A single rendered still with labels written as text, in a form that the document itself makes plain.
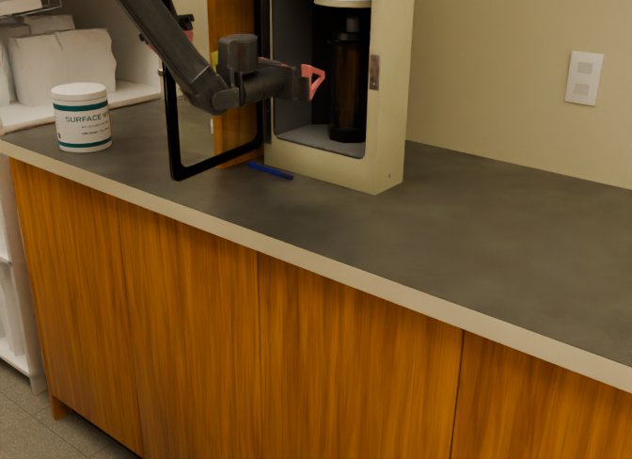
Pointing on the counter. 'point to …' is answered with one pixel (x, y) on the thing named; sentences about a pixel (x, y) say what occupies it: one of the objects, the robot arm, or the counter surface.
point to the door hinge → (266, 57)
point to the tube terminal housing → (398, 38)
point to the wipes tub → (82, 117)
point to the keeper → (374, 71)
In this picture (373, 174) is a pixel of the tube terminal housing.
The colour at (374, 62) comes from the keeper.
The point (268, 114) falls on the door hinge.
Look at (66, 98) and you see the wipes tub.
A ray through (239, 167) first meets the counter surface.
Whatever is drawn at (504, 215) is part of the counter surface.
